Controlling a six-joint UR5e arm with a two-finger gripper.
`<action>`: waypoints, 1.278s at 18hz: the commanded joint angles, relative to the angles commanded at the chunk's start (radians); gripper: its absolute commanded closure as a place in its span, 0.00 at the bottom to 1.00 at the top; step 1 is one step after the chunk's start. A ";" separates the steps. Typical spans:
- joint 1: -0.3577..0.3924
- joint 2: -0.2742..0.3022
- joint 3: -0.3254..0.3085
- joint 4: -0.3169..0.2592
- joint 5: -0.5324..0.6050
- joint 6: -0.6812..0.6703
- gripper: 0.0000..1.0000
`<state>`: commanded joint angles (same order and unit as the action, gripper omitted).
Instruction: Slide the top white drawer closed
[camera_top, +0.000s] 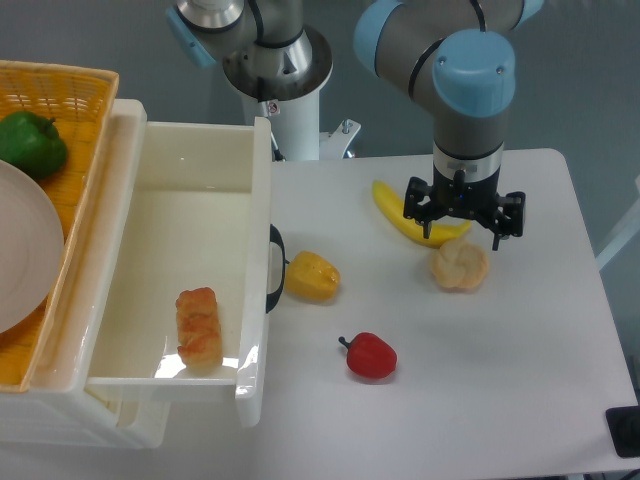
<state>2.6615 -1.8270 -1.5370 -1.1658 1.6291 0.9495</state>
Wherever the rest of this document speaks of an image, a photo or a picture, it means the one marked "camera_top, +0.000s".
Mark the black device at edge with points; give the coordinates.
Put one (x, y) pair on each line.
(624, 424)

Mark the beige plate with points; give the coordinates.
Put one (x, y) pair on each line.
(31, 245)

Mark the round bread roll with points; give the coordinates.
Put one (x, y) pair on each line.
(458, 264)

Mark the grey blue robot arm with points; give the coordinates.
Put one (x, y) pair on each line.
(452, 58)

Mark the white drawer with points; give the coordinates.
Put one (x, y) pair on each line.
(200, 216)

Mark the white drawer cabinet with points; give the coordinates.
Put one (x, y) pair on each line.
(57, 408)

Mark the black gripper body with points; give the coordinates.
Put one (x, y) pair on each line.
(462, 199)

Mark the yellow bell pepper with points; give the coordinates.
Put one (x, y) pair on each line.
(312, 277)

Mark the brown bread pastry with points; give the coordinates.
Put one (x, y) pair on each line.
(198, 328)

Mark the green bell pepper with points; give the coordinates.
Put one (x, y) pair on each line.
(32, 144)

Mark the red bell pepper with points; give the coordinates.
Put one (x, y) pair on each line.
(369, 356)

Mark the black top drawer handle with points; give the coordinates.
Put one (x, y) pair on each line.
(277, 269)

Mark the yellow banana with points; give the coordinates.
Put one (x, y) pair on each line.
(391, 206)

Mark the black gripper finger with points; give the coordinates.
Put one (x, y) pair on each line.
(419, 205)
(504, 216)

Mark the orange wicker basket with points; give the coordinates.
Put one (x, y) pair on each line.
(80, 99)

